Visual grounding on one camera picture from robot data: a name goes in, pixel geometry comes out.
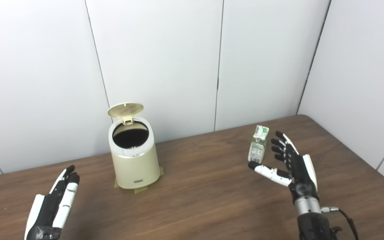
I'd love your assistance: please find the green white milk carton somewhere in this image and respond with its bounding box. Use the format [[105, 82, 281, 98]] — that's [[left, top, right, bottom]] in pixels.
[[248, 125, 270, 164]]

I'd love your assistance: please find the cream-colored trash bin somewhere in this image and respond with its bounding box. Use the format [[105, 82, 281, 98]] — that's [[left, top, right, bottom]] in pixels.
[[108, 116, 161, 189]]

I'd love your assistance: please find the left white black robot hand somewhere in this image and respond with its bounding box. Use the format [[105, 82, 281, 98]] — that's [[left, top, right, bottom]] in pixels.
[[24, 165, 80, 240]]

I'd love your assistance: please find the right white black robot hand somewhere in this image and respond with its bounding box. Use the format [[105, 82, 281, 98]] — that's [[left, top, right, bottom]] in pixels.
[[248, 131, 320, 200]]

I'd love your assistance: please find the cream round bin lid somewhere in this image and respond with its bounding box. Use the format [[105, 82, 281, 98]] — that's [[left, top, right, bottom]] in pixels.
[[108, 103, 144, 125]]

